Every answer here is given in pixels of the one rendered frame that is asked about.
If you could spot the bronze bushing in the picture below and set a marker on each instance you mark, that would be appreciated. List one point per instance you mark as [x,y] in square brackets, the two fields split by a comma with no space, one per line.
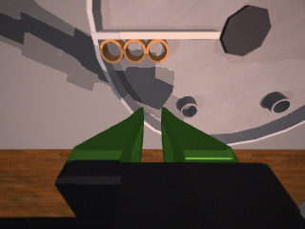
[106,55]
[161,58]
[129,56]

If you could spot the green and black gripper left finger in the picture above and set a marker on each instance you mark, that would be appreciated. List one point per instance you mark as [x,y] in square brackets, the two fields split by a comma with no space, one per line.
[123,142]

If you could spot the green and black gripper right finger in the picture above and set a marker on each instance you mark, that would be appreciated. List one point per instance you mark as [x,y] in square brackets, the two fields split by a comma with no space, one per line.
[190,144]

